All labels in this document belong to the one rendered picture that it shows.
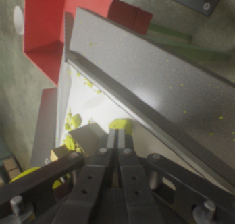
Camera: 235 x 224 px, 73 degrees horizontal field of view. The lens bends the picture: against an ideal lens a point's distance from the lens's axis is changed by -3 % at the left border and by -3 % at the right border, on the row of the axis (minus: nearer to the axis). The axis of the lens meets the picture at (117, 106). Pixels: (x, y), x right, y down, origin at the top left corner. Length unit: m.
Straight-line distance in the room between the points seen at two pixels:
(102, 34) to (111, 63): 0.03
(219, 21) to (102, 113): 1.04
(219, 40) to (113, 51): 1.01
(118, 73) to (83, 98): 0.07
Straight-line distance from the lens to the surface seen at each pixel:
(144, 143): 0.16
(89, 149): 0.19
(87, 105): 0.20
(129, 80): 0.15
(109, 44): 0.17
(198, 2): 1.20
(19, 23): 2.52
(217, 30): 1.15
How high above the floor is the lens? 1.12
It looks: 46 degrees down
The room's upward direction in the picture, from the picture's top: 108 degrees counter-clockwise
